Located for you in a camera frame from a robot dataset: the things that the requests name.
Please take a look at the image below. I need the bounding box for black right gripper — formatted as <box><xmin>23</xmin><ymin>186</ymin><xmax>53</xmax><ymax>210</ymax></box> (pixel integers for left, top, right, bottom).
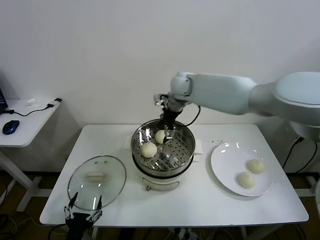
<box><xmin>159</xmin><ymin>108</ymin><xmax>181</xmax><ymax>145</ymax></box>

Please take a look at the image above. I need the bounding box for black cable with adapter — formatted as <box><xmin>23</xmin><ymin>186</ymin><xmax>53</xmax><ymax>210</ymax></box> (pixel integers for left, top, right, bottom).
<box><xmin>4</xmin><ymin>98</ymin><xmax>63</xmax><ymax>118</ymax></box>

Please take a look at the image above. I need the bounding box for dark laptop screen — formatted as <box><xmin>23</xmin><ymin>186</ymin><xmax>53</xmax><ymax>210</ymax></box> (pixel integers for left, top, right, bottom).
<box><xmin>0</xmin><ymin>87</ymin><xmax>8</xmax><ymax>116</ymax></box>

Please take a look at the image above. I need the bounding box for glass lid with cream handle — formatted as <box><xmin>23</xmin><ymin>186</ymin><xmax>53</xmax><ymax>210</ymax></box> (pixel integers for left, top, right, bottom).
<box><xmin>67</xmin><ymin>155</ymin><xmax>127</xmax><ymax>211</ymax></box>

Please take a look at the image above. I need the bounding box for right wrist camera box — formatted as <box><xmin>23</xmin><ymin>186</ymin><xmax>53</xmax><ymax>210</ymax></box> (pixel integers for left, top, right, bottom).
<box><xmin>152</xmin><ymin>92</ymin><xmax>171</xmax><ymax>107</ymax></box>

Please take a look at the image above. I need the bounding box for black power cable with plug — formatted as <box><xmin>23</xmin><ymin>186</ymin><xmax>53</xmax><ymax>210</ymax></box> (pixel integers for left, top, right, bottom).
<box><xmin>281</xmin><ymin>134</ymin><xmax>319</xmax><ymax>175</ymax></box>

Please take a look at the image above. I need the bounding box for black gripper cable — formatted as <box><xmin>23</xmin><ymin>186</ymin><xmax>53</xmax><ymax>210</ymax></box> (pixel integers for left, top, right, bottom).
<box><xmin>47</xmin><ymin>223</ymin><xmax>68</xmax><ymax>240</ymax></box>
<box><xmin>181</xmin><ymin>104</ymin><xmax>202</xmax><ymax>127</ymax></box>

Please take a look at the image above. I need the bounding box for steel steamer pot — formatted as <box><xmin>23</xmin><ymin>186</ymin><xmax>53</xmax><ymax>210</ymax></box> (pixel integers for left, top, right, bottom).
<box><xmin>124</xmin><ymin>134</ymin><xmax>203</xmax><ymax>193</ymax></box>

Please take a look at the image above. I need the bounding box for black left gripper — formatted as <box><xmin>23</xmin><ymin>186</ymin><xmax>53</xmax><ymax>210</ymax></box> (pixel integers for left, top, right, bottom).
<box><xmin>63</xmin><ymin>191</ymin><xmax>104</xmax><ymax>240</ymax></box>

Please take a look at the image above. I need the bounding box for white steamed baozi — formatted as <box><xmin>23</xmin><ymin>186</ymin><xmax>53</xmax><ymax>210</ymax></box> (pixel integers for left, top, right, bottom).
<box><xmin>154</xmin><ymin>130</ymin><xmax>166</xmax><ymax>145</ymax></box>
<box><xmin>236</xmin><ymin>171</ymin><xmax>256</xmax><ymax>189</ymax></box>
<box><xmin>141</xmin><ymin>142</ymin><xmax>158</xmax><ymax>159</ymax></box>
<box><xmin>246</xmin><ymin>158</ymin><xmax>265</xmax><ymax>175</ymax></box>

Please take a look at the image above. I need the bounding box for white round plate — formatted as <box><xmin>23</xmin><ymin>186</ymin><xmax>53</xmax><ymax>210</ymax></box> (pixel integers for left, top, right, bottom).
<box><xmin>209</xmin><ymin>142</ymin><xmax>273</xmax><ymax>197</ymax></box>

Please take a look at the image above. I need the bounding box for blue computer mouse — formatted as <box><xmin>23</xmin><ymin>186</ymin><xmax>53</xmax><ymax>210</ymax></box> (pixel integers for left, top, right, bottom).
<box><xmin>2</xmin><ymin>119</ymin><xmax>20</xmax><ymax>136</ymax></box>

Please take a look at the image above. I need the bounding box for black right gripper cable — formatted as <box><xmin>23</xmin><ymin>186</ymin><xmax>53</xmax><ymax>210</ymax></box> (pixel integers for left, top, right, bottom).
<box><xmin>181</xmin><ymin>104</ymin><xmax>202</xmax><ymax>127</ymax></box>

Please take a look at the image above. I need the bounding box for stainless steel steamer basket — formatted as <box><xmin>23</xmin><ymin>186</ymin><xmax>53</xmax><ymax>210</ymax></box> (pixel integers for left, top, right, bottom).
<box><xmin>130</xmin><ymin>119</ymin><xmax>196</xmax><ymax>177</ymax></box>

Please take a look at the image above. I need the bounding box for white side desk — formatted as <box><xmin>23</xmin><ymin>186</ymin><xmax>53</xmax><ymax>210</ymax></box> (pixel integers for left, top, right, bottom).
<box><xmin>0</xmin><ymin>99</ymin><xmax>62</xmax><ymax>213</ymax></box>

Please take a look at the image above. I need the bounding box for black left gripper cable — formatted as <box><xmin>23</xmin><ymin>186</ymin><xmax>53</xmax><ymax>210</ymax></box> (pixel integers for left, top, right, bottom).
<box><xmin>47</xmin><ymin>223</ymin><xmax>68</xmax><ymax>240</ymax></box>

